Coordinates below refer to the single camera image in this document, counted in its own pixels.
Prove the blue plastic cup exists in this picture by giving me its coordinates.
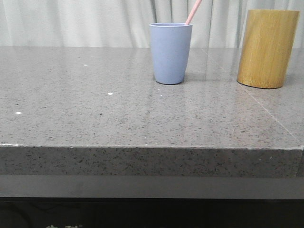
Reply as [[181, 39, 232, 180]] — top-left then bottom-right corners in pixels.
[[149, 23, 192, 85]]

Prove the white curtain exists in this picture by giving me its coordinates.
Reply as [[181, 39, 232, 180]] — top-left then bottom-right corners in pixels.
[[0, 0, 304, 48]]

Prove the bamboo cylinder holder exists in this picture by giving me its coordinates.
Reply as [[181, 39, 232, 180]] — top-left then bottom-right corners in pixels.
[[237, 9, 300, 89]]

